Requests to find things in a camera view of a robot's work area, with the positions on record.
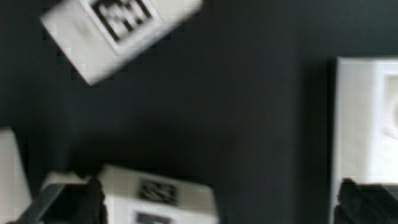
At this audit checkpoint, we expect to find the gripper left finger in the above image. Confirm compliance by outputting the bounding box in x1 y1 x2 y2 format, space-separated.
16 179 106 224

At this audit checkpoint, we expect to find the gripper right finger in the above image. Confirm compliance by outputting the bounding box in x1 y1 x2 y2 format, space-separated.
334 179 398 224

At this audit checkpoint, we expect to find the white leg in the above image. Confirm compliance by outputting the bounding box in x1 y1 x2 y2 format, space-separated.
40 0 202 85
39 163 220 224

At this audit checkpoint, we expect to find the white square tabletop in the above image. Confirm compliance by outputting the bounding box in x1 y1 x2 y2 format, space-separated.
328 56 398 224

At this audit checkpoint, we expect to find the white leg front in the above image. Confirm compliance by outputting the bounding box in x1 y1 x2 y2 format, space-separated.
40 0 202 85

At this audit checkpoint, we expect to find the white fence left wall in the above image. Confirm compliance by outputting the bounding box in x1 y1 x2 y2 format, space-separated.
0 128 32 224

